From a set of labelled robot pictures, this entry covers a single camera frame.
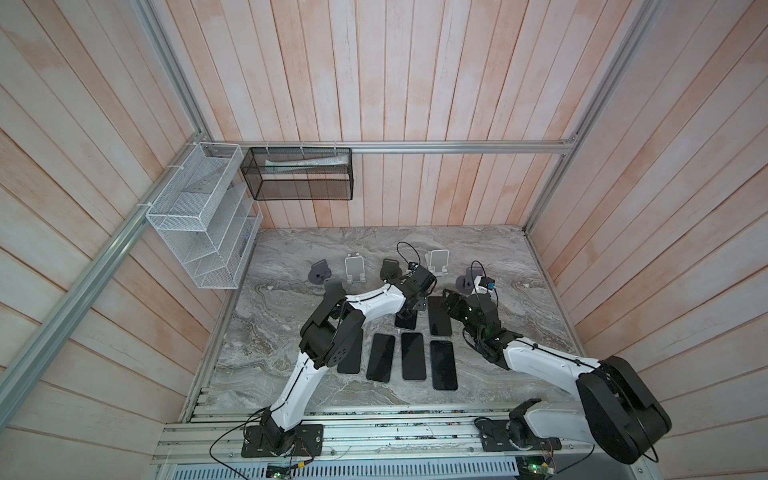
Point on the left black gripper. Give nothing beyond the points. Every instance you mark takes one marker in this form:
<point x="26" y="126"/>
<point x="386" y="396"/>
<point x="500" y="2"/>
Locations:
<point x="421" y="304"/>

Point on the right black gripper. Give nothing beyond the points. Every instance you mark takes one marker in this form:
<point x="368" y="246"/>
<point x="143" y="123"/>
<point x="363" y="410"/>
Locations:
<point x="460" y="302"/>

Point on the reflective black phone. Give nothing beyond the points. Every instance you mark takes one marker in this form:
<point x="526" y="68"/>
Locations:
<point x="439" y="321"/>

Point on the white folding phone stand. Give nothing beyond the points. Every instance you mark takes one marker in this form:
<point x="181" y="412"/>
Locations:
<point x="355" y="269"/>

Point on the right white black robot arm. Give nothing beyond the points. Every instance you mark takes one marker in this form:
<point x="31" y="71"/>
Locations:
<point x="612" y="408"/>

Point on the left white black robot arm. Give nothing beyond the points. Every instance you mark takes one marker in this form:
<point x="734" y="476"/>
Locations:
<point x="328" y="335"/>

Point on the far right phone stand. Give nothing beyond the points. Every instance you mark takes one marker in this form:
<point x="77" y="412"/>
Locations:
<point x="466" y="283"/>

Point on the back centre phone stand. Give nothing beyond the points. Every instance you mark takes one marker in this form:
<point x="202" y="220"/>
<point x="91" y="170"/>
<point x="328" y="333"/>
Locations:
<point x="390" y="270"/>

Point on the round black phone stand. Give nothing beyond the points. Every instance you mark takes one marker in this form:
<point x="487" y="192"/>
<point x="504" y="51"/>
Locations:
<point x="319" y="272"/>

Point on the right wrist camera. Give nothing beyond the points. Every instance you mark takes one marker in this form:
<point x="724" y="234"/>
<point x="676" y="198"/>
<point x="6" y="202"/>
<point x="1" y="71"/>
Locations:
<point x="483" y="284"/>

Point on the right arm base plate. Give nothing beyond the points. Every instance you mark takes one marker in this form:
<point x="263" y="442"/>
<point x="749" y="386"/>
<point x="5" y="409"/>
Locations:
<point x="511" y="435"/>

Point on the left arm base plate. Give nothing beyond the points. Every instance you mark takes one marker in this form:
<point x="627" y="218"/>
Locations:
<point x="267" y="442"/>

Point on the black wire mesh basket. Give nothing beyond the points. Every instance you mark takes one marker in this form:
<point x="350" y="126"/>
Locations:
<point x="299" y="173"/>

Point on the white wire mesh shelf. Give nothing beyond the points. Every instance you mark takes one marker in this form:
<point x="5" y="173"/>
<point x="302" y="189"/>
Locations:
<point x="207" y="217"/>

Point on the aluminium front rail frame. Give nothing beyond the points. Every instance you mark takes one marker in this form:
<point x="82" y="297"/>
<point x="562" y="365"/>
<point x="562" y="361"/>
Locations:
<point x="401" y="441"/>

